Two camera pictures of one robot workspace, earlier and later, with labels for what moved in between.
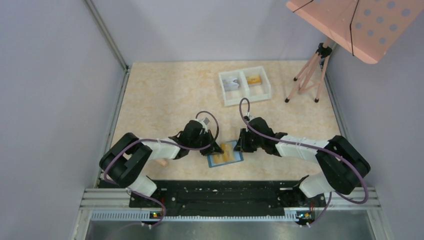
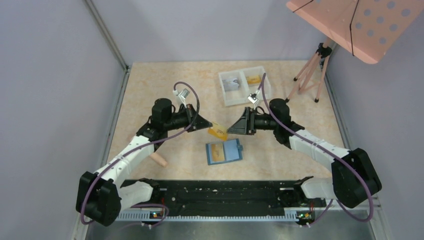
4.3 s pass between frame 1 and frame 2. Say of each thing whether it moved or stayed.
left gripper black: moved
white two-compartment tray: stayed
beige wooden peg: stayed
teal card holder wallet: stayed
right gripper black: moved
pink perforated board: stayed
